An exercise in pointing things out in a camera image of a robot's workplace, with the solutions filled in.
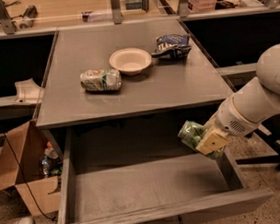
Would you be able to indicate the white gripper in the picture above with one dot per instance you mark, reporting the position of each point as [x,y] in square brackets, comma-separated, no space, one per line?
[232,121]

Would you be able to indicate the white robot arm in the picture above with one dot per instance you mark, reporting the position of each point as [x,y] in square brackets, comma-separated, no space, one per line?
[244,111]

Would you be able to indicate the grey open top drawer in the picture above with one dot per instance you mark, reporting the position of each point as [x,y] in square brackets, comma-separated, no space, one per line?
[137,171]

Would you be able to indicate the white and green soda can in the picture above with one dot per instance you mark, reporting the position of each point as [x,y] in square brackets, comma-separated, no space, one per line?
[101,80]

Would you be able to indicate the black office chair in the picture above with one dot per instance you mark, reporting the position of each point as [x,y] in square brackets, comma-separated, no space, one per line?
[270,134]

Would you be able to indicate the blue chip bag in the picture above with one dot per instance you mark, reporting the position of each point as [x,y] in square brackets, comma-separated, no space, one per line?
[172,46]

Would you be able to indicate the white paper bowl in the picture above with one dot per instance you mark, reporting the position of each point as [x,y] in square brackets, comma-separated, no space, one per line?
[130,61]

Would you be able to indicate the grey cabinet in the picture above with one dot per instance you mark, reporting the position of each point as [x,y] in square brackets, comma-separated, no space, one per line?
[148,84]

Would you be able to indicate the pink plastic container stack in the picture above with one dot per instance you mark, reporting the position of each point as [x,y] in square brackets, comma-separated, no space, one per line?
[202,5]

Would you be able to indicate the plastic bottle in box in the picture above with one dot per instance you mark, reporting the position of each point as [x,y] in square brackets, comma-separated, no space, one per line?
[51,164]

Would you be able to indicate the white curved plastic part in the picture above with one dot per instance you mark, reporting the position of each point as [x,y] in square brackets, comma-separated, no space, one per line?
[28,92]

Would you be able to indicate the brown cardboard box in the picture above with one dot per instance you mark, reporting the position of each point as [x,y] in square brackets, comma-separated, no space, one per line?
[20,165]

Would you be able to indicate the black and white brush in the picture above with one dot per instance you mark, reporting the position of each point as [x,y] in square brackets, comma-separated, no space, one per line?
[27,19]

